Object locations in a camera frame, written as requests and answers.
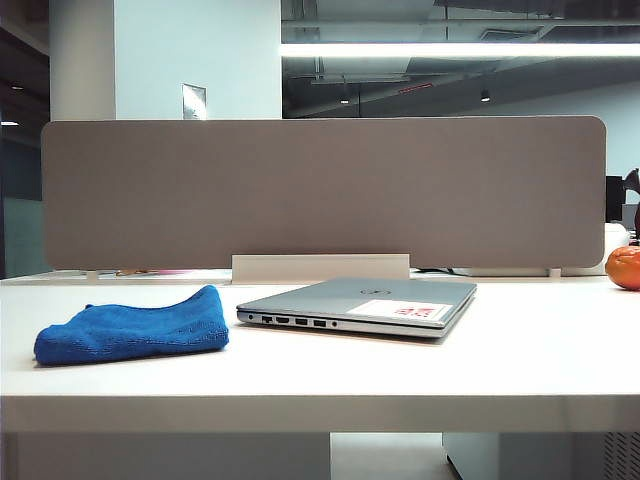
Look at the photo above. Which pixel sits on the blue microfiber rag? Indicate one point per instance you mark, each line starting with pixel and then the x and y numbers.
pixel 140 330

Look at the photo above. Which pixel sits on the silver Dell laptop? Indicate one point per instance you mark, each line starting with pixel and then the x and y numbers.
pixel 350 300

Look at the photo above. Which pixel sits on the white red laptop sticker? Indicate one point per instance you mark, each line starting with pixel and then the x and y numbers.
pixel 380 309

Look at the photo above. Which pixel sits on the grey fabric desk divider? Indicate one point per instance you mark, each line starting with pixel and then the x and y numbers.
pixel 320 190

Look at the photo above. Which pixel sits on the black pendant spot lamp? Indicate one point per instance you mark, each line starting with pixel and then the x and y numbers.
pixel 345 99
pixel 485 96

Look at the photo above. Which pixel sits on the red ceiling sign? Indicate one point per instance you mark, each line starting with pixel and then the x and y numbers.
pixel 415 89

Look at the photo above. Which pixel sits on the framed pillar notice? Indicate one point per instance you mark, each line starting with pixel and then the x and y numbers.
pixel 194 101

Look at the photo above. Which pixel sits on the long ceiling light strip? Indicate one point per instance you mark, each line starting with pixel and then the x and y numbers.
pixel 450 49

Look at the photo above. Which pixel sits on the black monitor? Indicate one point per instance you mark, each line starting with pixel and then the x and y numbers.
pixel 615 200

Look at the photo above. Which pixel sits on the orange fruit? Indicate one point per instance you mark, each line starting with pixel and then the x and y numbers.
pixel 625 267

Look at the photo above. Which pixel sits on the white divider foot bracket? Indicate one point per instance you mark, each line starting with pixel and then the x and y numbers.
pixel 91 275
pixel 555 273

